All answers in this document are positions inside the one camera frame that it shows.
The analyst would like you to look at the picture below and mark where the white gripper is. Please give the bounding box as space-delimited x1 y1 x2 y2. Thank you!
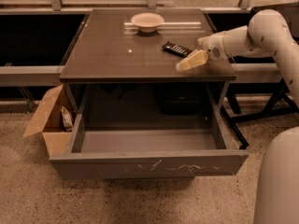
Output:
176 32 228 72

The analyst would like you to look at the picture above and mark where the black rxbar chocolate bar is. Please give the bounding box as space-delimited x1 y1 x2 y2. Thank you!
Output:
163 41 192 58

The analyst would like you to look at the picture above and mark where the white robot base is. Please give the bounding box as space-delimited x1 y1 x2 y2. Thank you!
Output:
253 127 299 224

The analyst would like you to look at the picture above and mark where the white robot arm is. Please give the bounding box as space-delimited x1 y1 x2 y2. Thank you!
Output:
176 9 299 105

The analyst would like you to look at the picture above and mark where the grey drawer cabinet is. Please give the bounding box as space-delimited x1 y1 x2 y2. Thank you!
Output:
60 8 235 131

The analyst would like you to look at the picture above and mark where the open grey top drawer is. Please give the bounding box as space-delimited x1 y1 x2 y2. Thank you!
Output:
50 85 249 179

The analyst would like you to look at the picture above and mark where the white bowl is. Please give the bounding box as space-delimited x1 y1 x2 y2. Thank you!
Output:
131 13 164 33

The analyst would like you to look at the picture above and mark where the crumpled wrapper in box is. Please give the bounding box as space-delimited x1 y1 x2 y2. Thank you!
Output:
61 106 73 132

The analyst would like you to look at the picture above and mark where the open cardboard box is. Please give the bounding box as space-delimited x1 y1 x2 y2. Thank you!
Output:
23 85 74 156

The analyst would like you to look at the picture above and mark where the black table leg frame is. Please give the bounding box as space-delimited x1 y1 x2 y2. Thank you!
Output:
225 79 299 124

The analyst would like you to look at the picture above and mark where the black drawer slide rail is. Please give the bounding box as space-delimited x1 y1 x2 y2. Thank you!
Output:
221 106 249 150

